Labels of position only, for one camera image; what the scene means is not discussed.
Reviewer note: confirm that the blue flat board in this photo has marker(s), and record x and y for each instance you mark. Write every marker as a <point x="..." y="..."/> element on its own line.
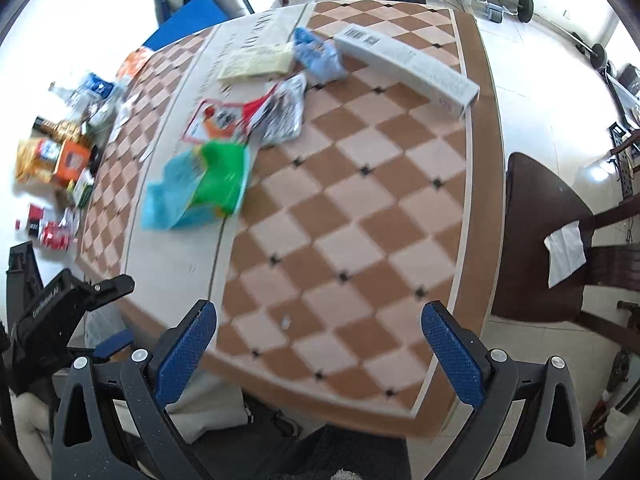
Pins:
<point x="192" y="22"/>

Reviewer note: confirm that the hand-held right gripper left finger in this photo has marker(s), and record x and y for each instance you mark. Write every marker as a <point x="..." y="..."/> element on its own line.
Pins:
<point x="184" y="356"/>

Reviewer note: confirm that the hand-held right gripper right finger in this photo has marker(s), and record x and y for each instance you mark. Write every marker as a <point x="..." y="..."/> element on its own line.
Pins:
<point x="451" y="356"/>

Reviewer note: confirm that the black perforated metal rack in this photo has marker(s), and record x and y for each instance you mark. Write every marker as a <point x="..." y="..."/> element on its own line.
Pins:
<point x="627" y="165"/>

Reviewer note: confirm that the white tissue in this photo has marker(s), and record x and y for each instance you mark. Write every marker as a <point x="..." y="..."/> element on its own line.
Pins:
<point x="565" y="255"/>

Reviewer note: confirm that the clear plastic bag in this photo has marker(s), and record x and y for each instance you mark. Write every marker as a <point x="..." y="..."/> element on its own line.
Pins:
<point x="105" y="322"/>

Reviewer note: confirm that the blue disposable glove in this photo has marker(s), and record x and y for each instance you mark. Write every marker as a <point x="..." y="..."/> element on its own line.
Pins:
<point x="317" y="55"/>

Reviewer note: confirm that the black stand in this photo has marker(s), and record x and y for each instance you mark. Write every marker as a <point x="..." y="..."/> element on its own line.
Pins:
<point x="22" y="265"/>

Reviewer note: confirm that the dark wooden chair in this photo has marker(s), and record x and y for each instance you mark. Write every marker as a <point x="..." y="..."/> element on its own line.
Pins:
<point x="540" y="240"/>

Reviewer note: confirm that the orange and white packet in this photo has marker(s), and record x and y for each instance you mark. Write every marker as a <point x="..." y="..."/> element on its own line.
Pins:
<point x="135" y="62"/>

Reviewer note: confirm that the silver foil wrapper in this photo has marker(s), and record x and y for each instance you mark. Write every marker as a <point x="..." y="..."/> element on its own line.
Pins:
<point x="285" y="110"/>

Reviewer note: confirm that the checkered tablecloth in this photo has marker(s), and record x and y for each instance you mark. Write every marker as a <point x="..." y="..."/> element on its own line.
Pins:
<point x="360" y="240"/>

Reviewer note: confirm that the small white paper scrap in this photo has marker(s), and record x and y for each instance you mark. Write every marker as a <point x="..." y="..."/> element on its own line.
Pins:
<point x="286" y="322"/>

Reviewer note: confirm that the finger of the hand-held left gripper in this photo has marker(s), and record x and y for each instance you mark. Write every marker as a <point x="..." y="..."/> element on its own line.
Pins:
<point x="113" y="346"/>
<point x="112" y="287"/>

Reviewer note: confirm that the red and white packet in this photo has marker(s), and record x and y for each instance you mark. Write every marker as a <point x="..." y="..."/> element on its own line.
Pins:
<point x="217" y="121"/>

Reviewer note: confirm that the pale yellow packet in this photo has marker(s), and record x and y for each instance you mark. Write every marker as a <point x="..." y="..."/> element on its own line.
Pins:
<point x="260" y="61"/>

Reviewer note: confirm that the long white cardboard box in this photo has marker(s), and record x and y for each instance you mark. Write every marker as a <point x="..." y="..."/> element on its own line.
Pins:
<point x="410" y="67"/>

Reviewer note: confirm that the black barbell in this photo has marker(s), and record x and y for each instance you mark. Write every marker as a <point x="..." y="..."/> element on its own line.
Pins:
<point x="526" y="7"/>

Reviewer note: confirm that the dark monitor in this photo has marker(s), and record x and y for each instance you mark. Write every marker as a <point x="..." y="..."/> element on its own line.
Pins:
<point x="629" y="82"/>

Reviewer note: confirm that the white cloth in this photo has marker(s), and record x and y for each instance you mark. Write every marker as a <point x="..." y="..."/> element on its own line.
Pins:
<point x="215" y="410"/>

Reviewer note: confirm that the pile of food packets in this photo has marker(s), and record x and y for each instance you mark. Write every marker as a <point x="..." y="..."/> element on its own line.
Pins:
<point x="65" y="160"/>

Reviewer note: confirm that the green and blue plastic bag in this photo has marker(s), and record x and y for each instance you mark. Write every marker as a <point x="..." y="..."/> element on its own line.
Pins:
<point x="200" y="187"/>

